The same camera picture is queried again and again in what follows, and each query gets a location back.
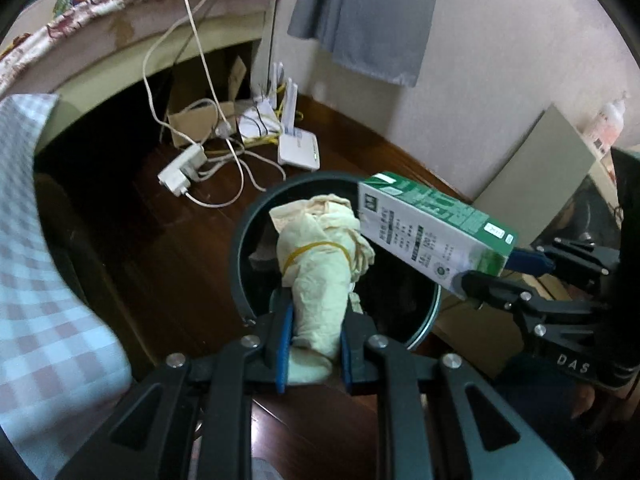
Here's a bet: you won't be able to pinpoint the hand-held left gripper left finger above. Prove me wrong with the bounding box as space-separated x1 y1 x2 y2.
55 305 293 480

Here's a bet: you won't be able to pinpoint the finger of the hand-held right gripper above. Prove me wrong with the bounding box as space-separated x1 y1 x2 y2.
510 240 621 286
460 270 608 341

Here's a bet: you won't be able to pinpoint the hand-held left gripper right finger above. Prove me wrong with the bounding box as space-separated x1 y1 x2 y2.
340 312 576 480

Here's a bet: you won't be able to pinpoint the beige cloth bundle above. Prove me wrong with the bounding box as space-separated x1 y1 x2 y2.
269 193 376 386

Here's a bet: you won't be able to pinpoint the green white milk carton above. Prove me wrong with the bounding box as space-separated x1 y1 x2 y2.
357 171 518 301

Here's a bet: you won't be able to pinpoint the black bucket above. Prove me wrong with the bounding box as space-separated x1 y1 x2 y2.
235 171 443 356

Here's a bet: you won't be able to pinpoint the flat beige cardboard box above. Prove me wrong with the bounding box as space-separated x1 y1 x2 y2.
432 280 551 378

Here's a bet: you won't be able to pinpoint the person's dark blue pants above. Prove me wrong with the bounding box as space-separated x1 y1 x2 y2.
492 355 603 480

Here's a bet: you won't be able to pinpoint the beige board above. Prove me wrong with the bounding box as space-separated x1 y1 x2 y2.
472 103 598 246

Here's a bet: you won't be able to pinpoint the white pump bottle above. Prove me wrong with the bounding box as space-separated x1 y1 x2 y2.
582 92 628 153

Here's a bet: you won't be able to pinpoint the white router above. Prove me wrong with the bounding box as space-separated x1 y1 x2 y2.
277 77 321 168

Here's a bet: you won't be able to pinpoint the white power strip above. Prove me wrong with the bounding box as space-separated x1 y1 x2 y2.
157 144 207 197

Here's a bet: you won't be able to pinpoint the white modem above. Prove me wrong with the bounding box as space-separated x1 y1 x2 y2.
236 60 286 146

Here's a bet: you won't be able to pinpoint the pink checkered tablecloth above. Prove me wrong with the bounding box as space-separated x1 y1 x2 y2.
0 92 133 466

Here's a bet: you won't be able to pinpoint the grey patterned curtain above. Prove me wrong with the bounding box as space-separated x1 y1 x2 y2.
287 0 445 88

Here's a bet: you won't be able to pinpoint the mauve mattress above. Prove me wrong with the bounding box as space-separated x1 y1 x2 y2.
15 0 291 96

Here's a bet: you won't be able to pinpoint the floral bedspread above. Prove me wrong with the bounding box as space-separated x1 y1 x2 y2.
0 0 286 96

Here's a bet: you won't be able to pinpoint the yellow network cable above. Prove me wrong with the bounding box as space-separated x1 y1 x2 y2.
202 77 306 161

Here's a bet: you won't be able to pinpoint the white charging cable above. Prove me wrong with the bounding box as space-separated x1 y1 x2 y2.
160 0 268 208

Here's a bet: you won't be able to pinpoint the black cable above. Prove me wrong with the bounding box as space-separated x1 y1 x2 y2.
267 0 286 106

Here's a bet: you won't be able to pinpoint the beige bed frame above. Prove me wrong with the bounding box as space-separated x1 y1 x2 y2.
30 5 273 153

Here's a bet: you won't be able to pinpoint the white hanging cable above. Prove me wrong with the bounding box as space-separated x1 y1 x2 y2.
142 0 241 151

